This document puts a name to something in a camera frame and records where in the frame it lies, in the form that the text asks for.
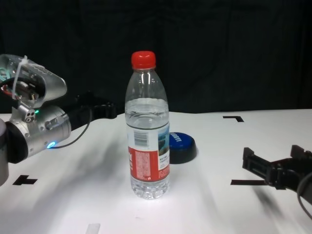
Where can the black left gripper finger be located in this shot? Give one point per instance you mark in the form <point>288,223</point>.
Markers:
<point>87,98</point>
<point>107,111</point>

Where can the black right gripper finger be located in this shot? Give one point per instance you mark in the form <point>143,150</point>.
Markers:
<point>256,165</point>
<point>301,153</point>

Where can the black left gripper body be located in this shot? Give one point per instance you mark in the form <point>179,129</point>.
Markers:
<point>80,114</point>

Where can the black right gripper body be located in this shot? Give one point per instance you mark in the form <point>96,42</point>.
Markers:
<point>285,175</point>

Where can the blue round lid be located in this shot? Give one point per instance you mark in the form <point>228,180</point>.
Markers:
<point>182,151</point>

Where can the clear water bottle red cap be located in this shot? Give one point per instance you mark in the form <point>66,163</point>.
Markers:
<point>147,151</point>

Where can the long black T tape mark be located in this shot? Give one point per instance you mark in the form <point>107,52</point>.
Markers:
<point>246,182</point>

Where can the black corner tape mark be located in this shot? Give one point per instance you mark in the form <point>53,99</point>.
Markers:
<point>237,119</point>

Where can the short black T tape mark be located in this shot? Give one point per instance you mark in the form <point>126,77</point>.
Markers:
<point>23,181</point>

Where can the black curtain backdrop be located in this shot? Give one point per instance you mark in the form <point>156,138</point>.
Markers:
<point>195,48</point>

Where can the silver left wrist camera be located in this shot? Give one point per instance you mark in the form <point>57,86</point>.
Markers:
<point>52,85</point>

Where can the white left camera zip tie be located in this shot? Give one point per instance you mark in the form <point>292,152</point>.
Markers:
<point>17,73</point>

